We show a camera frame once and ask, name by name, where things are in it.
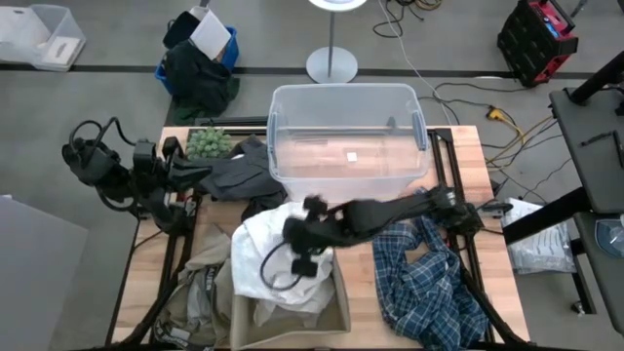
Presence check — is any blue plastic bin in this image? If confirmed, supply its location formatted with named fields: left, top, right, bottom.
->
left=154, top=24, right=241, bottom=97

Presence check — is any black stand beam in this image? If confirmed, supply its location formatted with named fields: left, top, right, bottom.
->
left=501, top=186, right=595, bottom=247

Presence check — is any white floor cable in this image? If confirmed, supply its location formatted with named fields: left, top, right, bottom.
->
left=376, top=0, right=455, bottom=127

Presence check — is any clear plastic bag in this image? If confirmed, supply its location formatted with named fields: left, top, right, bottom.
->
left=500, top=196, right=578, bottom=276

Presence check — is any grey ring lamp stand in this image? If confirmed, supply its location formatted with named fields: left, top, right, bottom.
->
left=305, top=0, right=369, bottom=85

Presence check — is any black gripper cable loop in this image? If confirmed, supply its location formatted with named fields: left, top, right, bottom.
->
left=258, top=240, right=304, bottom=293

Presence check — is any tan cardboard box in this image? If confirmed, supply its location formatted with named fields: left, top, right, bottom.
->
left=228, top=253, right=353, bottom=351

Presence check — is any white mesh garment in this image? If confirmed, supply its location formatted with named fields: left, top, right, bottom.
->
left=229, top=200, right=338, bottom=314

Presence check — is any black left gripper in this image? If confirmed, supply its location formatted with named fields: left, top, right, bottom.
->
left=132, top=138, right=214, bottom=193

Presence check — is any black floor cable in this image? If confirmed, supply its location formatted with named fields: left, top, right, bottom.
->
left=430, top=81, right=519, bottom=126

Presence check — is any blue plaid shirt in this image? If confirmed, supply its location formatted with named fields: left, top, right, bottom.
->
left=371, top=214, right=491, bottom=351

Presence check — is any black table frame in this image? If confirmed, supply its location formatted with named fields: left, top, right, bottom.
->
left=103, top=126, right=533, bottom=351

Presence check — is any white paper sheet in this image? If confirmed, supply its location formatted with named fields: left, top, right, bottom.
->
left=188, top=6, right=233, bottom=61

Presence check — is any black pen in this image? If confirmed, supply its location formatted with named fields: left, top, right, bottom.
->
left=578, top=130, right=615, bottom=148

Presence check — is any blue bin with dark clothes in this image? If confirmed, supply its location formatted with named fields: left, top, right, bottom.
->
left=162, top=10, right=241, bottom=124

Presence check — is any green knobbly plush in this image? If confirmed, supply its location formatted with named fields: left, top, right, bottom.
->
left=185, top=127, right=235, bottom=162

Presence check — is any black side table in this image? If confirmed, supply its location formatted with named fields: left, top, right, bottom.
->
left=549, top=86, right=624, bottom=216

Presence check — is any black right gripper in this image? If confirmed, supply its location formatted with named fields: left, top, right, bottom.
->
left=282, top=195, right=338, bottom=279

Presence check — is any small clear plastic bin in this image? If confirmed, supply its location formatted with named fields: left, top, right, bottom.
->
left=0, top=3, right=88, bottom=73

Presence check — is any dark grey garment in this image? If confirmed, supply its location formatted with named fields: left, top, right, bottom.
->
left=193, top=135, right=290, bottom=221

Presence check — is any large clear plastic bin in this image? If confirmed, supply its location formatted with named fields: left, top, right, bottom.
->
left=266, top=82, right=433, bottom=204

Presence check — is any khaki olive garment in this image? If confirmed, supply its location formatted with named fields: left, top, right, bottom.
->
left=152, top=232, right=236, bottom=351

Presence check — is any yellow power cable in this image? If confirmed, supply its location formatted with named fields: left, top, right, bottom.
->
left=484, top=106, right=558, bottom=168

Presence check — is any red black tool case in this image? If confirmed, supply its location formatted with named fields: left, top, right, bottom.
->
left=496, top=0, right=580, bottom=90

